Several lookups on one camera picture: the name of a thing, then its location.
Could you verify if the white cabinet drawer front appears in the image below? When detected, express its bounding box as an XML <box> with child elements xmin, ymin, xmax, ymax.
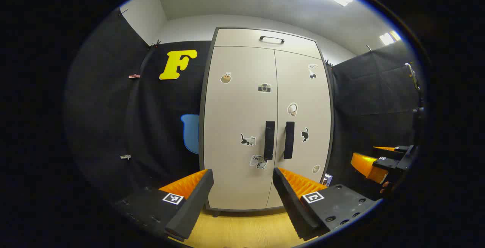
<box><xmin>214</xmin><ymin>28</ymin><xmax>322</xmax><ymax>60</ymax></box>

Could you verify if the white cabinet door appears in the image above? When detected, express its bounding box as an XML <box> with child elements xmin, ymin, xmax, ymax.
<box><xmin>205</xmin><ymin>46</ymin><xmax>279</xmax><ymax>210</ymax></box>
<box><xmin>266</xmin><ymin>50</ymin><xmax>332</xmax><ymax>209</ymax></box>

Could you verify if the small ceiling light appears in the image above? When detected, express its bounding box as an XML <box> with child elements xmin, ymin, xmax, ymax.
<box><xmin>380</xmin><ymin>30</ymin><xmax>401</xmax><ymax>46</ymax></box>

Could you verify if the black backdrop cloth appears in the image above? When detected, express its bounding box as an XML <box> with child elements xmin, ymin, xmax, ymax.
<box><xmin>64</xmin><ymin>7</ymin><xmax>427</xmax><ymax>205</ymax></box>

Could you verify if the white double-door shoe cabinet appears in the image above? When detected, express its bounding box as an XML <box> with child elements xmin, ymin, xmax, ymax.
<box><xmin>199</xmin><ymin>27</ymin><xmax>335</xmax><ymax>217</ymax></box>

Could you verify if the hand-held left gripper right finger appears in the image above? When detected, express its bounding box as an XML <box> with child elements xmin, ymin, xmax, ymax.
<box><xmin>273</xmin><ymin>167</ymin><xmax>383</xmax><ymax>241</ymax></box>

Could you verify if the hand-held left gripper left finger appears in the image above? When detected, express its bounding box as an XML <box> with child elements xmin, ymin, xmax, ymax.
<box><xmin>113</xmin><ymin>169</ymin><xmax>214</xmax><ymax>241</ymax></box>

